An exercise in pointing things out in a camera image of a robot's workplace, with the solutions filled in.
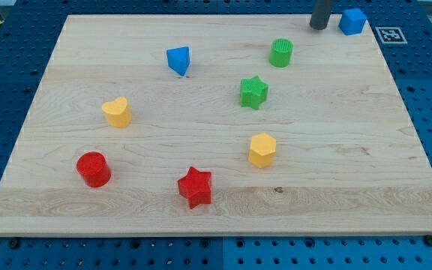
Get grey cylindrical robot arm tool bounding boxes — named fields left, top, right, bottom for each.
left=309, top=0, right=334, bottom=31

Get yellow hexagon block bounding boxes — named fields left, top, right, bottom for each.
left=248, top=133, right=277, bottom=168

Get red star block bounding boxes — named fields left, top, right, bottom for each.
left=177, top=166, right=212, bottom=209

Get green star block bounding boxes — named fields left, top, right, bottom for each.
left=240, top=76, right=269, bottom=110

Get light wooden board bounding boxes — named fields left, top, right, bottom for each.
left=0, top=14, right=432, bottom=237

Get blue triangle block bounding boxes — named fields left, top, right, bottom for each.
left=166, top=46, right=191, bottom=77

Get yellow heart block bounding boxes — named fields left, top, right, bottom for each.
left=101, top=97, right=132, bottom=128

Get green cylinder block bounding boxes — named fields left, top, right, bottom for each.
left=269, top=38, right=293, bottom=68

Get red cylinder block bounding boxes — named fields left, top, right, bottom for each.
left=76, top=151, right=112, bottom=188

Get blue cube block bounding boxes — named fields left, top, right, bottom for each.
left=338, top=8, right=367, bottom=35

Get black white fiducial marker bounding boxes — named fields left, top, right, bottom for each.
left=376, top=26, right=407, bottom=44

